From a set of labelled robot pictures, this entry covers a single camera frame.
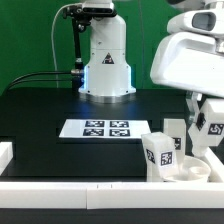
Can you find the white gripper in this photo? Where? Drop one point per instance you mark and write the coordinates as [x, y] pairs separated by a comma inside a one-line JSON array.
[[189, 61]]

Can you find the white marker sheet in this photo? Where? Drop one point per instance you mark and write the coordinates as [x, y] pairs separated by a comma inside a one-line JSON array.
[[104, 129]]

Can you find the white round stool seat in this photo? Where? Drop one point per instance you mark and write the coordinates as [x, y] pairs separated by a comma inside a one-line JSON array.
[[192, 170]]

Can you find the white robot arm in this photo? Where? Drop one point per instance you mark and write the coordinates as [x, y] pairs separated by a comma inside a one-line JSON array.
[[107, 74]]

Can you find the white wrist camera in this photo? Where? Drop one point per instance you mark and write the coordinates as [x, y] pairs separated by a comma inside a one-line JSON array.
[[206, 22]]

